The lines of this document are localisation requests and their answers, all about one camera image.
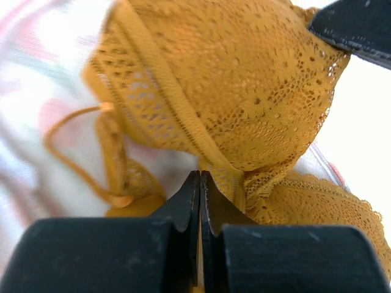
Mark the mustard yellow lace bra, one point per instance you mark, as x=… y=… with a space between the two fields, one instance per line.
x=241 y=85

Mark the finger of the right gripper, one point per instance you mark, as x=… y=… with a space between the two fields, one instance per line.
x=361 y=27

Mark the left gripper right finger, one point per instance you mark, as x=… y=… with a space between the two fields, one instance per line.
x=241 y=256

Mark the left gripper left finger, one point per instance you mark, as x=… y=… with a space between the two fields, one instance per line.
x=157 y=253

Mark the pink mesh bra laundry bag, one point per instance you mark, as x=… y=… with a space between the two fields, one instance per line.
x=45 y=47

